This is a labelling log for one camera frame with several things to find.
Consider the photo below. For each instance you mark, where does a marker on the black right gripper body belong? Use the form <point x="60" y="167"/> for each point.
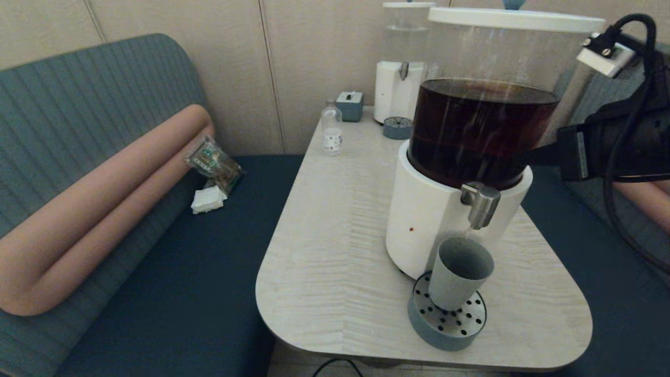
<point x="594" y="152"/>

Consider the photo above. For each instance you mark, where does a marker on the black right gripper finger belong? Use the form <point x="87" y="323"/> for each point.
<point x="547" y="151"/>
<point x="547" y="161"/>

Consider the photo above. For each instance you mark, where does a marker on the grey plastic cup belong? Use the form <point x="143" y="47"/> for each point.
<point x="455" y="283"/>

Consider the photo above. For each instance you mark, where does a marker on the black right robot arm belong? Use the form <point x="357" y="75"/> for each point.
<point x="651" y="141"/>

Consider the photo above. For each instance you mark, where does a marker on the pink cylindrical bolster cushion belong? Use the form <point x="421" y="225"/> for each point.
<point x="646" y="201"/>
<point x="104" y="199"/>

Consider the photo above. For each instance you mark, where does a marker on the teal upholstered bench seat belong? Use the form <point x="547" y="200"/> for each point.
<point x="576" y="262"/>
<point x="78" y="94"/>

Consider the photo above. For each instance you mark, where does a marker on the large dispenser with dark tea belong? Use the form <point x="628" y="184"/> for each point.
<point x="445" y="209"/>

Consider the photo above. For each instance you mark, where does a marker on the small blue-grey drip tray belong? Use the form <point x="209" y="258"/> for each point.
<point x="397" y="129"/>

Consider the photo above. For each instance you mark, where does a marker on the small clear water dispenser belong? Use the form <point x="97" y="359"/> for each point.
<point x="398" y="94"/>

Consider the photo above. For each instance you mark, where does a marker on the large blue-grey drip tray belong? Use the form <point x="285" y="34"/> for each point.
<point x="445" y="332"/>

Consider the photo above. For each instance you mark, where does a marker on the blue-grey tissue box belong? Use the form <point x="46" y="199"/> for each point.
<point x="348" y="108"/>

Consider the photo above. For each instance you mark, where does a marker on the small clear plastic bottle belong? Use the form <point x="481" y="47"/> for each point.
<point x="331" y="137"/>

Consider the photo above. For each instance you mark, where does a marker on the clear snack bag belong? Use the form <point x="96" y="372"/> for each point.
<point x="214" y="163"/>

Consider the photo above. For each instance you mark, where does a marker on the white folded napkin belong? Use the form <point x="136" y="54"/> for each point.
<point x="208" y="200"/>

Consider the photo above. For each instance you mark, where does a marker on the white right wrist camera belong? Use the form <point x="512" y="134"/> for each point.
<point x="607" y="60"/>

